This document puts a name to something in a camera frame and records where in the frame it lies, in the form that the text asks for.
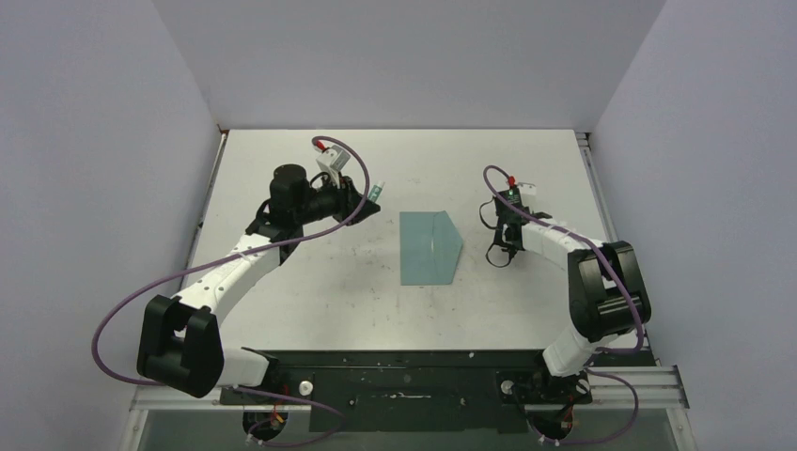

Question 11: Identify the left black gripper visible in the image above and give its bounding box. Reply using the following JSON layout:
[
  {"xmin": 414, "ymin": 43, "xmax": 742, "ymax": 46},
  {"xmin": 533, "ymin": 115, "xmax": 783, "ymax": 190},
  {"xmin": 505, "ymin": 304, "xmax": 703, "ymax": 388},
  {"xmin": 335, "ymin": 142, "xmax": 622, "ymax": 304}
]
[{"xmin": 294, "ymin": 171, "xmax": 379, "ymax": 226}]

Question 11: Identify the green glue stick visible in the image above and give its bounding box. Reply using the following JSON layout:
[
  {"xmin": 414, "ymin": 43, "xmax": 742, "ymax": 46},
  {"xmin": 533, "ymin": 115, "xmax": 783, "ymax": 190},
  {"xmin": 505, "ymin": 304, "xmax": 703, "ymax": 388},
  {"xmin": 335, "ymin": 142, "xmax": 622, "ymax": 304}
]
[{"xmin": 367, "ymin": 181, "xmax": 384, "ymax": 203}]

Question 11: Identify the teal envelope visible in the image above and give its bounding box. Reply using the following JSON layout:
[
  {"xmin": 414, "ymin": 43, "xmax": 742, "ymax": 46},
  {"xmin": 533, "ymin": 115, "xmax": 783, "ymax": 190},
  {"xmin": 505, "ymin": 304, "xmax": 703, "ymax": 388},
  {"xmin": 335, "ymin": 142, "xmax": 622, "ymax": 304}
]
[{"xmin": 399, "ymin": 210, "xmax": 463, "ymax": 286}]

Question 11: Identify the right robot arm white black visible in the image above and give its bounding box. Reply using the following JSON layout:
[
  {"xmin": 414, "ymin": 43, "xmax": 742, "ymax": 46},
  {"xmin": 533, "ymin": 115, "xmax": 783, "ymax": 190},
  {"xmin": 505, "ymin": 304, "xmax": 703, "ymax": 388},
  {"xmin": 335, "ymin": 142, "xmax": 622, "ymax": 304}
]
[{"xmin": 490, "ymin": 188, "xmax": 652, "ymax": 402}]

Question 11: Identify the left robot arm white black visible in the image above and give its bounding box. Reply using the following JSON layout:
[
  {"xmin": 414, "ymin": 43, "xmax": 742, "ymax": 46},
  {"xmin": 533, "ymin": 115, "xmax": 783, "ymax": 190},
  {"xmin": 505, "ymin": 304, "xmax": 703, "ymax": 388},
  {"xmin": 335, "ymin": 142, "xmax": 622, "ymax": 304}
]
[{"xmin": 136, "ymin": 164, "xmax": 381, "ymax": 405}]

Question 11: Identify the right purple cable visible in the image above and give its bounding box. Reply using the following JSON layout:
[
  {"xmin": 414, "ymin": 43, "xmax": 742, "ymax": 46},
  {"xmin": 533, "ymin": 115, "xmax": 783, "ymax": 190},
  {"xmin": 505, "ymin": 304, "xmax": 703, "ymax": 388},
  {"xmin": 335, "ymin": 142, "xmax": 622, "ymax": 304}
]
[{"xmin": 482, "ymin": 165, "xmax": 647, "ymax": 447}]

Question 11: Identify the purple cable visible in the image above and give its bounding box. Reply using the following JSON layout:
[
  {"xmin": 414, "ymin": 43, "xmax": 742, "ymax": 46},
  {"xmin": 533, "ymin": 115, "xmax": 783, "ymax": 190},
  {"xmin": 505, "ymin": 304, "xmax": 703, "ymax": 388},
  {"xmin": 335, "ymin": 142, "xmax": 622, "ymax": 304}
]
[
  {"xmin": 91, "ymin": 135, "xmax": 371, "ymax": 387},
  {"xmin": 482, "ymin": 165, "xmax": 647, "ymax": 447}
]

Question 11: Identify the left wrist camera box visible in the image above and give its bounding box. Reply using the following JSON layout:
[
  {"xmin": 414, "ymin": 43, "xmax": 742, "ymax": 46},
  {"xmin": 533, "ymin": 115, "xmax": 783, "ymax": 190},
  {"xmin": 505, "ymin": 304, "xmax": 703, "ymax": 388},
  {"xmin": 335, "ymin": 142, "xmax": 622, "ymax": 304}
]
[{"xmin": 316, "ymin": 145, "xmax": 351, "ymax": 188}]

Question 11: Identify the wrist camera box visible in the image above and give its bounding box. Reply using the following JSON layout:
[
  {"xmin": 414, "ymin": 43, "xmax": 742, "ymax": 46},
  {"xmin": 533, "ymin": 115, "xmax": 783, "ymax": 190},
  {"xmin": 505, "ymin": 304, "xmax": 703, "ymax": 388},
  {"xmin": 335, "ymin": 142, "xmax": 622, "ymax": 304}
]
[
  {"xmin": 316, "ymin": 145, "xmax": 351, "ymax": 188},
  {"xmin": 515, "ymin": 182, "xmax": 538, "ymax": 206}
]

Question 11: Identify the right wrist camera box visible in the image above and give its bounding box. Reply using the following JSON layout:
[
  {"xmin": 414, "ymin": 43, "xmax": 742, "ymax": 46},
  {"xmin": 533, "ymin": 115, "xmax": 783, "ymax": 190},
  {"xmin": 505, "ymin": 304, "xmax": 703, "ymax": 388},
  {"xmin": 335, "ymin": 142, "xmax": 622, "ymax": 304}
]
[{"xmin": 515, "ymin": 182, "xmax": 538, "ymax": 206}]

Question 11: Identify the right side aluminium rail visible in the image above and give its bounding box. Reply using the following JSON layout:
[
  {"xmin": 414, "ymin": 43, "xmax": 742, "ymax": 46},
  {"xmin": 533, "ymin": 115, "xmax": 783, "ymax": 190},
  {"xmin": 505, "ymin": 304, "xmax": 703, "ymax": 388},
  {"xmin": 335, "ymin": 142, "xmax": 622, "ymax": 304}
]
[{"xmin": 575, "ymin": 132, "xmax": 650, "ymax": 350}]

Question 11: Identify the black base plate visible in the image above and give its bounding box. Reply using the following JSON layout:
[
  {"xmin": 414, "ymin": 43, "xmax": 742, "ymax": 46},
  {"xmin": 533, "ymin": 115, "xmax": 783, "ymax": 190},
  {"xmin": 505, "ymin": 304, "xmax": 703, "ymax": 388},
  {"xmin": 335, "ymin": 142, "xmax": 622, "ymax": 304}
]
[{"xmin": 211, "ymin": 350, "xmax": 655, "ymax": 434}]

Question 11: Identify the aluminium frame rail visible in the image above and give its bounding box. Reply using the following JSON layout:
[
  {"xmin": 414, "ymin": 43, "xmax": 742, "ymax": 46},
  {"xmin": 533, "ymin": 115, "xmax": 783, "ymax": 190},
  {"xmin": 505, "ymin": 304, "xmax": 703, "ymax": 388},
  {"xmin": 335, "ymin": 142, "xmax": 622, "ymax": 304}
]
[{"xmin": 131, "ymin": 365, "xmax": 689, "ymax": 412}]

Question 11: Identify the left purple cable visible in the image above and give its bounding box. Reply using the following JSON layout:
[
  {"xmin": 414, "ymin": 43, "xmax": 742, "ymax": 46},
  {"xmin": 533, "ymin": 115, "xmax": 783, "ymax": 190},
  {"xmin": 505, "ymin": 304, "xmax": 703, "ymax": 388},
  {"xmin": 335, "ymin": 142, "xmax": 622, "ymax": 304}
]
[{"xmin": 91, "ymin": 135, "xmax": 371, "ymax": 387}]

